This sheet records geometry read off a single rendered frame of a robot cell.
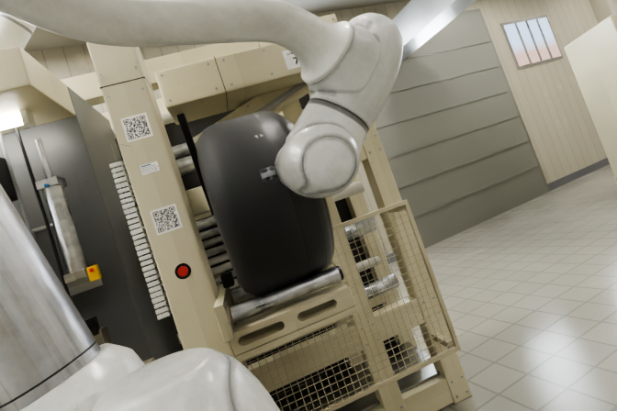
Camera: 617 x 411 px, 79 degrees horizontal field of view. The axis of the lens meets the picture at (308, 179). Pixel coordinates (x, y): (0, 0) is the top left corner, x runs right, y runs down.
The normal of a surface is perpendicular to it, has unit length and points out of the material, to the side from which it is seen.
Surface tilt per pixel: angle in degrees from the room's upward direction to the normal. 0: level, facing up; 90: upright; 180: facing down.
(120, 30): 151
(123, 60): 90
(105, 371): 45
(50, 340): 84
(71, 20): 142
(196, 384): 53
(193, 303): 90
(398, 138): 90
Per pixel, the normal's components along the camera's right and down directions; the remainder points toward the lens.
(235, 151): 0.00, -0.58
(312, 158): -0.10, 0.04
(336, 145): 0.21, -0.08
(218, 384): 0.53, -0.79
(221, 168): -0.20, -0.37
